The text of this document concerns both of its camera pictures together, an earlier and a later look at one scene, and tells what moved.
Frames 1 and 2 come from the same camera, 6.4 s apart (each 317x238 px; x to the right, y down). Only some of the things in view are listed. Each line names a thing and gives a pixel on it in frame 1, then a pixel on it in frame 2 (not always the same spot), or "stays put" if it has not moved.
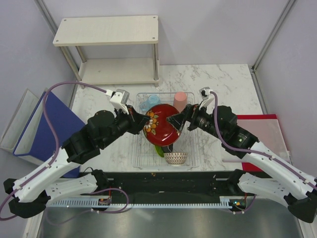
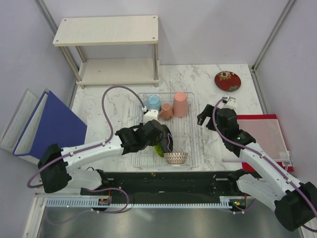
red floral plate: (158, 131) -> (228, 81)
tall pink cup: (180, 100) stays put
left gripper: (136, 121) -> (153, 143)
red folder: (272, 141) stays put
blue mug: (152, 100) stays put
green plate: (159, 150) stays put
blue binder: (49, 126) stays put
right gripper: (190, 113) -> (207, 112)
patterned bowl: (175, 158) stays put
